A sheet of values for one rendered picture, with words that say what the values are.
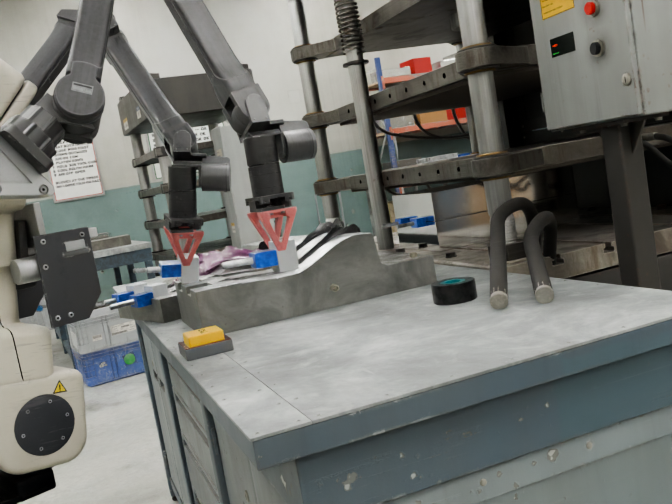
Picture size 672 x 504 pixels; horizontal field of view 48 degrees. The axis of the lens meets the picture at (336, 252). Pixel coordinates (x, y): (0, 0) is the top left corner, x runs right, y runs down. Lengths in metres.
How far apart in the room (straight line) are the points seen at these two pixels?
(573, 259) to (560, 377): 0.90
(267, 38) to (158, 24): 1.30
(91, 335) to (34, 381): 3.62
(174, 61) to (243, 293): 7.72
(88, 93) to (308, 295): 0.56
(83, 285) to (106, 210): 7.36
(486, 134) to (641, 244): 0.42
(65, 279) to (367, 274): 0.58
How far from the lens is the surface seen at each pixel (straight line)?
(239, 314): 1.46
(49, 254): 1.38
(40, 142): 1.26
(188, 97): 6.20
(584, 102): 1.72
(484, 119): 1.81
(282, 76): 9.43
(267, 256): 1.33
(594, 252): 1.92
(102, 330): 5.02
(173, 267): 1.59
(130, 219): 8.79
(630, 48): 1.61
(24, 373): 1.39
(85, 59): 1.34
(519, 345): 1.03
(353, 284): 1.52
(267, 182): 1.33
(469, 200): 2.26
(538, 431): 1.02
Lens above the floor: 1.06
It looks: 6 degrees down
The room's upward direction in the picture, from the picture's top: 10 degrees counter-clockwise
